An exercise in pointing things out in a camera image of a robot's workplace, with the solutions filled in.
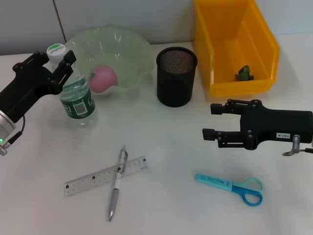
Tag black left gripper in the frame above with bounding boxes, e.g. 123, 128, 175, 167
0, 50, 77, 123

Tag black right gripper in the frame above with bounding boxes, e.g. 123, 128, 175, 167
202, 98, 313, 151

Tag green plastic wrapper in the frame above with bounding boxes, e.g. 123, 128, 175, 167
234, 65, 255, 81

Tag clear green-label water bottle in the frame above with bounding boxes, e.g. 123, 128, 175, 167
46, 43, 98, 128

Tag pink toy peach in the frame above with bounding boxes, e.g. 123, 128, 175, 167
88, 65, 118, 94

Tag blue capped scissors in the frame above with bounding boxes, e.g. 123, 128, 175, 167
195, 173, 264, 207

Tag clear plastic ruler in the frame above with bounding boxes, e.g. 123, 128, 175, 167
64, 155, 149, 198

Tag black mesh pen holder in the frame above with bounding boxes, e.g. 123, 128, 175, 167
156, 46, 198, 108

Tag pale green glass fruit bowl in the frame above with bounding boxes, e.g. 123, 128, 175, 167
62, 24, 153, 97

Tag silver white ballpoint pen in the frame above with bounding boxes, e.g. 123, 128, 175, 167
106, 144, 129, 222

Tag yellow plastic bin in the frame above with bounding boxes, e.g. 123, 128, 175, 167
194, 0, 281, 96

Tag grey right arm cable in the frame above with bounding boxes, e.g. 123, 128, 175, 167
282, 134, 313, 157

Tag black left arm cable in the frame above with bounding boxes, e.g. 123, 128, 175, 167
0, 115, 26, 157

